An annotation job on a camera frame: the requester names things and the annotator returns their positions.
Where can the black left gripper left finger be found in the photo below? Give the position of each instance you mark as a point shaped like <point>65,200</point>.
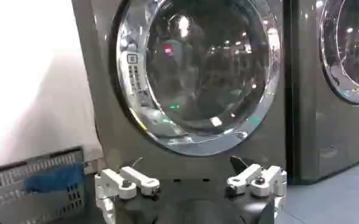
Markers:
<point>121,182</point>

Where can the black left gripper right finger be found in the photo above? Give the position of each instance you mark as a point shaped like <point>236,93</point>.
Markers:
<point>260,180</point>

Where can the blue cloth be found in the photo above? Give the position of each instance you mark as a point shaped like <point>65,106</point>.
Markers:
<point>55,180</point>

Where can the grey plastic laundry basket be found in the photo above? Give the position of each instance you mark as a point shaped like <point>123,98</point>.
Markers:
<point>30,188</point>

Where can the grey dryer with sticker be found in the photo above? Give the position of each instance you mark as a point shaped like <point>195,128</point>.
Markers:
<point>197,91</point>

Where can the round glass door with sticker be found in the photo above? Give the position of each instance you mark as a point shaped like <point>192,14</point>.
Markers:
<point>197,73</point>

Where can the round glass dryer door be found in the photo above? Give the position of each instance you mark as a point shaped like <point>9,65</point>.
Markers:
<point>348,50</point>

